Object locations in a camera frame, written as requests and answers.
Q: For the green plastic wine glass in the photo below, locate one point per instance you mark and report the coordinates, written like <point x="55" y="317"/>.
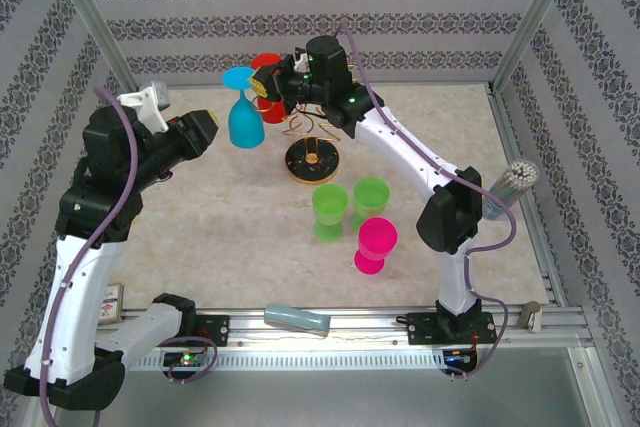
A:
<point x="371" y="197"/>
<point x="330" y="207"/>

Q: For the aluminium frame post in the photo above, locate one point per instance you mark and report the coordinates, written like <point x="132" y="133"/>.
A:
<point x="533" y="22"/>
<point x="102" y="32"/>

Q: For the pink plastic wine glass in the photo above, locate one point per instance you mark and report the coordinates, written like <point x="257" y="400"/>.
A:
<point x="376" y="242"/>

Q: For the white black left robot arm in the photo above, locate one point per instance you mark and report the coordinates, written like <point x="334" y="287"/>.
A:
<point x="75" y="287"/>

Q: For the grey blue tube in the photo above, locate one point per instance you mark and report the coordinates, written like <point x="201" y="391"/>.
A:
<point x="295" y="319"/>

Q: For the red plastic wine glass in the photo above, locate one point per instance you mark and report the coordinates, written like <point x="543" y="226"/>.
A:
<point x="272" y="112"/>

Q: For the small card box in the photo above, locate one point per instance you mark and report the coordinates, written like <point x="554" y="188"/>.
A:
<point x="112" y="303"/>

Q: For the small circuit board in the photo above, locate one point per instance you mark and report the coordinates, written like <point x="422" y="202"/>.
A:
<point x="187" y="359"/>
<point x="457" y="358"/>

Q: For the blue plastic wine glass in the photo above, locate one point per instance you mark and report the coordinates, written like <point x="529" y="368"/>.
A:
<point x="245" y="122"/>

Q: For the clear jar of sticks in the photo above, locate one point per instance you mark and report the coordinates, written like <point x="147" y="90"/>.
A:
<point x="520" y="174"/>

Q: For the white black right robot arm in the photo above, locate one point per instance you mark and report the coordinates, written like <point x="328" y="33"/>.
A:
<point x="400" y="147"/>

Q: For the small white beige object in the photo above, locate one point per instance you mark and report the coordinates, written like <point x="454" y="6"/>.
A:
<point x="530" y="317"/>

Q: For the aluminium side rail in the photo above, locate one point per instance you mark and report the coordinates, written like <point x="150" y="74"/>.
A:
<point x="503" y="117"/>

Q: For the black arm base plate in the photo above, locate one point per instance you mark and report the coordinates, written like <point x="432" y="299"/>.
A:
<point x="422" y="329"/>
<point x="215" y="329"/>

